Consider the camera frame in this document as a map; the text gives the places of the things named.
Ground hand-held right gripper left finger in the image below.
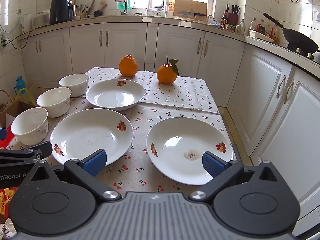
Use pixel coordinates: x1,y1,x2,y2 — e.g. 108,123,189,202
25,149,122,203

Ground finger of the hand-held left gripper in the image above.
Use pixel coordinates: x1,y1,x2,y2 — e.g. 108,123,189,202
21,141,53,160

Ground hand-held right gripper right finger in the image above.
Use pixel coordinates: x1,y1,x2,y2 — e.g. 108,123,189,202
188,151,283,203

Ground stained white fruit print plate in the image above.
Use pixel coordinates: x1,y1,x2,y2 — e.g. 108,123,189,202
146,117,234,186

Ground white ceramic bowl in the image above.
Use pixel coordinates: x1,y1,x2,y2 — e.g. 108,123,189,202
59,74,90,98
36,87,72,118
10,107,49,146

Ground red printed gift box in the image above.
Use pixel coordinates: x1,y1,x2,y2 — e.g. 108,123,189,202
0,125,19,219

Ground large white fruit print plate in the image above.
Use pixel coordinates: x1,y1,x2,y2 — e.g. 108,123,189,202
50,108,134,167

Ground brown cardboard box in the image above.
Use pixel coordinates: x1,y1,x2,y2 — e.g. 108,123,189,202
0,99,38,128

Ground beige cherry print tablecloth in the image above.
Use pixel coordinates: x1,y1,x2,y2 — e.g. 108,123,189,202
5,96,235,195

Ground small white fruit print plate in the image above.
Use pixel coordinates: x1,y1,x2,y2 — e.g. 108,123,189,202
86,79,146,111

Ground white cherry print tablecloth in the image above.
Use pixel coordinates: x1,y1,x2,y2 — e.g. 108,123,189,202
84,67,221,115

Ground orange with green leaf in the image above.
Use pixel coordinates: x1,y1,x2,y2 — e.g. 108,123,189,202
156,56,180,84

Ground pointed orange without leaf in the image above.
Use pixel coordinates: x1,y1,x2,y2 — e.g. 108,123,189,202
118,54,139,77

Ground white electric kettle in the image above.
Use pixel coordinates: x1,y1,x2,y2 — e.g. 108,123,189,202
21,13,33,33

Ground white rice cooker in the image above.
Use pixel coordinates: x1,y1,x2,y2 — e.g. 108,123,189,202
32,9,51,27

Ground white condiment tray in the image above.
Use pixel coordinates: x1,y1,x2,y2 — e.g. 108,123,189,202
248,29,279,43

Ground black air fryer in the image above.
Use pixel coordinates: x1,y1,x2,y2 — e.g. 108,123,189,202
49,0,74,25

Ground utensil holder with utensils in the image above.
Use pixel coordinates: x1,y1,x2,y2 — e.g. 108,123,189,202
74,0,97,19

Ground beige kitchen countertop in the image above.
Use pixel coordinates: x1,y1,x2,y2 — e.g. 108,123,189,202
18,14,320,66

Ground red knife block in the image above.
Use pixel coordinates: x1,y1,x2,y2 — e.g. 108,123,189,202
226,4,241,26

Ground black wok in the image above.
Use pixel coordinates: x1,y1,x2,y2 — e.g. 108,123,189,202
262,12,320,53

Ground metal kitchen faucet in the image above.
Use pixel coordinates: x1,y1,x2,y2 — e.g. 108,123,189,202
108,0,128,15

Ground wooden cutting board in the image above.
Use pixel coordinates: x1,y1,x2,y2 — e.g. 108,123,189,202
173,0,208,22

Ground glass jars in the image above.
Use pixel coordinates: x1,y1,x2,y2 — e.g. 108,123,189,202
147,0,166,17

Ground black power cable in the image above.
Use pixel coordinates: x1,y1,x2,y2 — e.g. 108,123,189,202
0,17,42,51

